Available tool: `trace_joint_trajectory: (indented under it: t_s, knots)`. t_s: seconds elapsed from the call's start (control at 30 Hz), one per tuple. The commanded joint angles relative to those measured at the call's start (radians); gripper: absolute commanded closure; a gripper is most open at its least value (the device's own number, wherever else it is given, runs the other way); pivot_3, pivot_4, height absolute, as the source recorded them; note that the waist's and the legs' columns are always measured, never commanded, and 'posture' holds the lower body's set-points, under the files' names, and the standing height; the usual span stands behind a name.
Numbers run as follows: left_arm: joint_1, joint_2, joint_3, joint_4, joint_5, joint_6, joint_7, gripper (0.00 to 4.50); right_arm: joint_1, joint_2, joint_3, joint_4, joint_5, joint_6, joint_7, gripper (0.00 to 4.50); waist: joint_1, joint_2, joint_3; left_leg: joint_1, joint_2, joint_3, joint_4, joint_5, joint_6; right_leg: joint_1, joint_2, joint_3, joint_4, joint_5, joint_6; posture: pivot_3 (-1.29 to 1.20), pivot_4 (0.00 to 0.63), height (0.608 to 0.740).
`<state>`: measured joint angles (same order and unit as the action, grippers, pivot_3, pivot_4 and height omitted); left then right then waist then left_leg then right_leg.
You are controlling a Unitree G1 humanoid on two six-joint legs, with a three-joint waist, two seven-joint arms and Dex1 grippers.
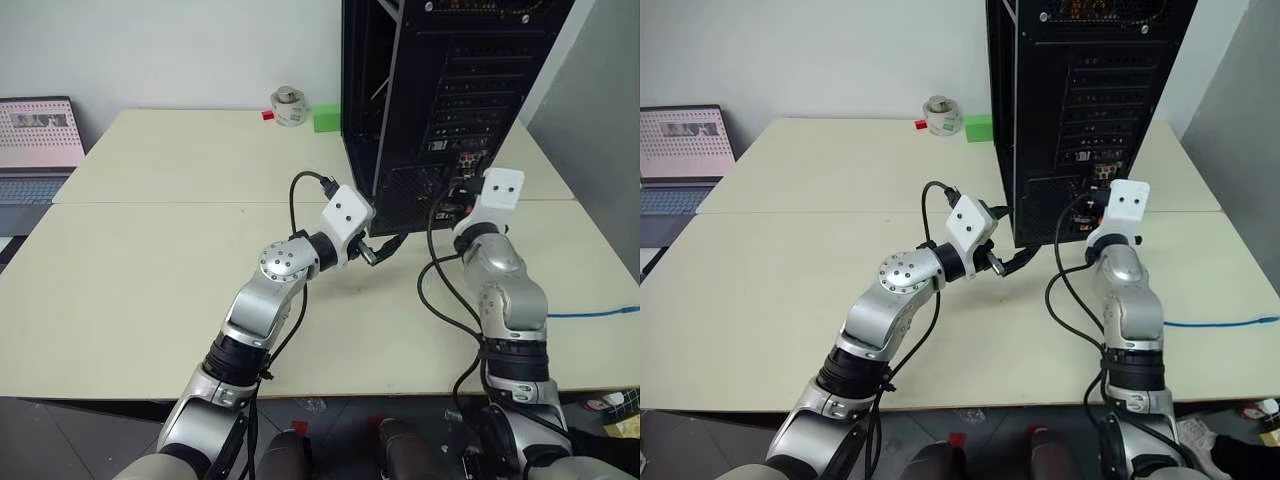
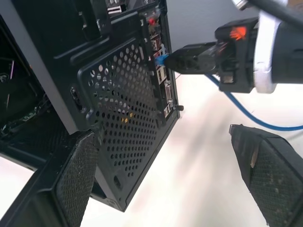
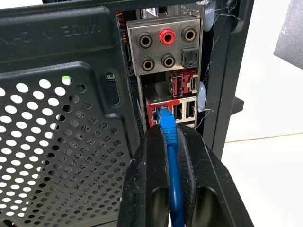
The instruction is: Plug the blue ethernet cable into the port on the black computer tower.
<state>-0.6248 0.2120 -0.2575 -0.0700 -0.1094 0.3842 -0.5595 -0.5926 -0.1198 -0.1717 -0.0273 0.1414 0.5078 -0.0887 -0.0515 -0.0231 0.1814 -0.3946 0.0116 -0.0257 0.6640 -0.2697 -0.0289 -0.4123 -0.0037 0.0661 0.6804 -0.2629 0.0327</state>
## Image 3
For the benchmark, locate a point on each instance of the black foam pad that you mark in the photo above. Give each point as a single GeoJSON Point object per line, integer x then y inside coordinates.
{"type": "Point", "coordinates": [290, 33]}

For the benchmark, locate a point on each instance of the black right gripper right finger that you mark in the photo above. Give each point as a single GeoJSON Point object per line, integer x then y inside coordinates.
{"type": "Point", "coordinates": [208, 179]}

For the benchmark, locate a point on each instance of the black computer tower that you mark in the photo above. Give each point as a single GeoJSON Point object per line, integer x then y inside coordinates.
{"type": "Point", "coordinates": [78, 99]}

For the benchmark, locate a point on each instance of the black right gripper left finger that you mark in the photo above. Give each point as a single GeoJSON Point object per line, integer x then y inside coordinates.
{"type": "Point", "coordinates": [142, 179]}

